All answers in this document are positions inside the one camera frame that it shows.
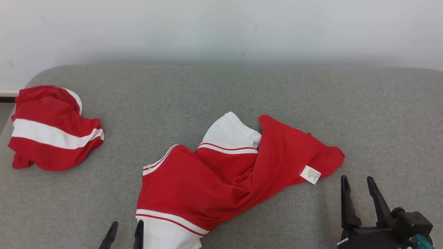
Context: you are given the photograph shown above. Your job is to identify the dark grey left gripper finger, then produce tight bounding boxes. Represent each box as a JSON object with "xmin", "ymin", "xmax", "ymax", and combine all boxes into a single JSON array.
[
  {"xmin": 133, "ymin": 220, "xmax": 144, "ymax": 249},
  {"xmin": 99, "ymin": 221, "xmax": 119, "ymax": 249}
]

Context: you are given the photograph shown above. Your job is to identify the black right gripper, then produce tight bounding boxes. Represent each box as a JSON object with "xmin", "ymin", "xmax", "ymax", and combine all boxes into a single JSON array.
[{"xmin": 337, "ymin": 175, "xmax": 414, "ymax": 249}]

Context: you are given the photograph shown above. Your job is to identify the red white basketball jersey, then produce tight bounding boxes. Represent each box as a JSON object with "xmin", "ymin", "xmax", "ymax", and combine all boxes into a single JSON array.
[{"xmin": 136, "ymin": 111, "xmax": 345, "ymax": 249}]

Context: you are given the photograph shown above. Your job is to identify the red shorts with white stripe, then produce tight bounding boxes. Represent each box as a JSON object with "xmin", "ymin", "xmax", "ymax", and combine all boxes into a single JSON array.
[{"xmin": 8, "ymin": 85, "xmax": 105, "ymax": 171}]

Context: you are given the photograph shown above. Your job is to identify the teal cable connector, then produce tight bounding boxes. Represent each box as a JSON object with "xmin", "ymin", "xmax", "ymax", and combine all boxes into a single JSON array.
[{"xmin": 412, "ymin": 234, "xmax": 435, "ymax": 249}]

